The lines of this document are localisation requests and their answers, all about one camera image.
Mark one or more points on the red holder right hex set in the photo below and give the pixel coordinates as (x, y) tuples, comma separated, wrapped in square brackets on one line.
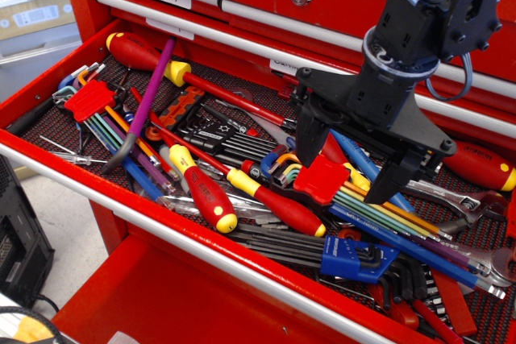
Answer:
[(327, 182)]

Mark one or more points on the red holder left hex set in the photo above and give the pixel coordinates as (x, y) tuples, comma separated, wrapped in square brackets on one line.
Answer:
[(91, 104)]

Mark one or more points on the red yellow screwdriver right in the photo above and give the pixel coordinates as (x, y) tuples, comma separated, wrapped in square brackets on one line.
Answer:
[(481, 166)]

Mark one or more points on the silver adjustable wrench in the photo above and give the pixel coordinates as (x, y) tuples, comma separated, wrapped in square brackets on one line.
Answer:
[(472, 206)]

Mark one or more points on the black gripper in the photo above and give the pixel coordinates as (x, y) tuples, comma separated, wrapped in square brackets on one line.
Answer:
[(375, 108)]

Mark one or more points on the violet Allen key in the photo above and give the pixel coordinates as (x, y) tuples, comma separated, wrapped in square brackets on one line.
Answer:
[(143, 109)]

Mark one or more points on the middle red yellow screwdriver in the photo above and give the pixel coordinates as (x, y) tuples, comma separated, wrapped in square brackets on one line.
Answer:
[(290, 212)]

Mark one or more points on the short red yellow screwdriver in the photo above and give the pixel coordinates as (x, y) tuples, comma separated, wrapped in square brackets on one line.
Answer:
[(211, 200)]

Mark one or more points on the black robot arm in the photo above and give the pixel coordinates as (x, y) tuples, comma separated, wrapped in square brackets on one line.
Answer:
[(415, 36)]

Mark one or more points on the long red yellow screwdriver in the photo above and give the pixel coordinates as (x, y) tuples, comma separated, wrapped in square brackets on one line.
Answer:
[(133, 51)]

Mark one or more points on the red tool chest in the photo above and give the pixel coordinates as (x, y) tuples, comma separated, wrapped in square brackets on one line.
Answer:
[(325, 33)]

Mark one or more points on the long blue Allen key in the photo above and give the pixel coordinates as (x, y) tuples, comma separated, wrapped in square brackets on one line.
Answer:
[(416, 251)]

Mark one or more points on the red holder hex set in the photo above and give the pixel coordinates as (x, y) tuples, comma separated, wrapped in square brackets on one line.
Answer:
[(91, 104), (327, 182)]

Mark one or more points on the black box on floor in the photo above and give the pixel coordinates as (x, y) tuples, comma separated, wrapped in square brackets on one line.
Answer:
[(26, 254)]

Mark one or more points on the black torx key set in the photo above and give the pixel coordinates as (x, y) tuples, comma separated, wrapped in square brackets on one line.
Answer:
[(210, 131)]

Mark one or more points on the open red drawer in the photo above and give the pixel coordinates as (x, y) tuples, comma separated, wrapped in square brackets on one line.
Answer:
[(169, 279)]

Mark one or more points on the blue holder black hex set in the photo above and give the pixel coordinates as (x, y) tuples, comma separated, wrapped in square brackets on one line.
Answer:
[(339, 257)]

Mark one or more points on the blue Allen key under gripper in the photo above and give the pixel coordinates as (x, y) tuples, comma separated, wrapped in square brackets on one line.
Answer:
[(368, 168)]

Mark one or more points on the clear small screwdriver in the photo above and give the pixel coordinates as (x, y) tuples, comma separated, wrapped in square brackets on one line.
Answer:
[(71, 156)]

